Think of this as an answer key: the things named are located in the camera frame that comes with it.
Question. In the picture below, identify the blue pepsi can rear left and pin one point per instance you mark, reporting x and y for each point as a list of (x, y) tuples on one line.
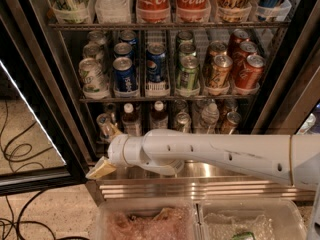
[(129, 36)]

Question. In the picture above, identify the gold can bottom shelf front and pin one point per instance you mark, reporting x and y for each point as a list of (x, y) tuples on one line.
[(230, 122)]

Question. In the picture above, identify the red can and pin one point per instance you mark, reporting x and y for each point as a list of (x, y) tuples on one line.
[(251, 72), (236, 37), (240, 53)]

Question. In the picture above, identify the silver redbull can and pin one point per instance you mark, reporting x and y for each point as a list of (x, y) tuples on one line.
[(110, 109), (106, 130)]

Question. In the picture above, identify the blue pepsi can front left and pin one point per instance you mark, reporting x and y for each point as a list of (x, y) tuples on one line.
[(124, 73)]

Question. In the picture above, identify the gold can bottom shelf rear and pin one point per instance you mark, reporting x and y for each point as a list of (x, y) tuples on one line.
[(228, 105)]

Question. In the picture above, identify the red can front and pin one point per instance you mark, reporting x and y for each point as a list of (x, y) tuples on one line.
[(251, 72)]

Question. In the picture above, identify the plastic bin clear bubble wrap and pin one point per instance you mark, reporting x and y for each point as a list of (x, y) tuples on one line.
[(257, 219)]

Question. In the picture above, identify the tea bottle white cap left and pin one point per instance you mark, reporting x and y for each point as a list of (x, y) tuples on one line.
[(131, 121)]

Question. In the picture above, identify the silver redbull can rear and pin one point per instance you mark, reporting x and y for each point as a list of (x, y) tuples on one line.
[(110, 109)]

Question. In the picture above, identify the red can middle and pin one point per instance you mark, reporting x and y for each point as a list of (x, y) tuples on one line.
[(240, 53)]

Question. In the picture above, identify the right glass fridge door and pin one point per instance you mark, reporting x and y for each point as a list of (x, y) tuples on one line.
[(293, 82)]

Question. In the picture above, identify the tea bottle white cap right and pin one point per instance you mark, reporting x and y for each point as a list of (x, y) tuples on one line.
[(158, 116)]

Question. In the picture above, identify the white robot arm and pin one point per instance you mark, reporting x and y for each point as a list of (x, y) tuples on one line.
[(286, 159)]

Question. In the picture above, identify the silver redbull can front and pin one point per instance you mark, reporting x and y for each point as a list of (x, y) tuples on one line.
[(106, 130)]

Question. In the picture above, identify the green can middle shelf rear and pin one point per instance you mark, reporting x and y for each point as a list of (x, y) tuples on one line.
[(184, 36)]

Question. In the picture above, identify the white green can front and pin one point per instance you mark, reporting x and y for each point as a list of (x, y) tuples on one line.
[(91, 75)]

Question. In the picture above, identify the clear water bottle front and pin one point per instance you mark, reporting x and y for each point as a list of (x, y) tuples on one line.
[(208, 119)]

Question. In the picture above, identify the green can bottom shelf front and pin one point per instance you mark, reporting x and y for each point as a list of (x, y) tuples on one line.
[(182, 122)]

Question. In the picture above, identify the orange gold can front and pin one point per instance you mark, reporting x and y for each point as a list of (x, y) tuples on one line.
[(218, 71)]

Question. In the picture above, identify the open glass fridge door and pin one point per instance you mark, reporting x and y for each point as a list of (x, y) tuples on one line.
[(42, 144)]

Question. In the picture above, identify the white green can rear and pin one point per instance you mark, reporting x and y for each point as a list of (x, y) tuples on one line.
[(97, 37)]

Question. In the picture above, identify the red can rear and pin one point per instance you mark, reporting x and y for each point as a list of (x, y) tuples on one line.
[(236, 37)]

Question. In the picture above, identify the coca-cola bottle right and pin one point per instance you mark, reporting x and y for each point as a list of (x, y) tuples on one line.
[(191, 10)]

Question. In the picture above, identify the clear water bottle rear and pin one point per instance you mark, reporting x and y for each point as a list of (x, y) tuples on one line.
[(199, 105)]

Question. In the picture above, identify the orange gold can rear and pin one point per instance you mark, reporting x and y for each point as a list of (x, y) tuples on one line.
[(215, 48)]

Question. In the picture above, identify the clear water bottle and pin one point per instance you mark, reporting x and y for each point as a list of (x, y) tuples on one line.
[(199, 105), (208, 119)]

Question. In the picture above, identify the blue pepsi can middle left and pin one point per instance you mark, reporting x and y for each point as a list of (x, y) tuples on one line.
[(123, 50)]

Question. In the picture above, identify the orange gold can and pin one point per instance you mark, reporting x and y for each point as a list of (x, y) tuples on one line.
[(218, 71), (215, 48)]

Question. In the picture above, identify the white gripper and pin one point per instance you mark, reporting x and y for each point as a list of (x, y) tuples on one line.
[(115, 149)]

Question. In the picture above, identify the plastic bin pink bubble wrap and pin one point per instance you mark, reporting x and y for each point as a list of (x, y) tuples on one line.
[(147, 219)]

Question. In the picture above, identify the blue pepsi can centre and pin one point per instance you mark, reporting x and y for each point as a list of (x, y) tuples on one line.
[(156, 62)]

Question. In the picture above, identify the tea bottle white cap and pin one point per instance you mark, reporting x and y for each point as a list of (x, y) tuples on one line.
[(158, 116), (131, 121)]

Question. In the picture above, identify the white green can middle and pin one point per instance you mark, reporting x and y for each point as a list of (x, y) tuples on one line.
[(92, 50)]

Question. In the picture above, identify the green item in bin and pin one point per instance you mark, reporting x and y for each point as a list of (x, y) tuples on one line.
[(244, 236)]

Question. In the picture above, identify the green can bottom shelf rear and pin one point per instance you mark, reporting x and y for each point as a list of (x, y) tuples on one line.
[(180, 106)]

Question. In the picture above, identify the blue pepsi can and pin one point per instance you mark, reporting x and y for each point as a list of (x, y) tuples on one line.
[(156, 62), (124, 73), (129, 36), (123, 50)]

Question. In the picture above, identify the green can middle shelf front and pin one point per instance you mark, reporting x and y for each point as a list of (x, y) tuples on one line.
[(188, 69)]

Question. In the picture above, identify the steel fridge cabinet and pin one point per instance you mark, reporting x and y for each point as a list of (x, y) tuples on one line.
[(197, 180)]

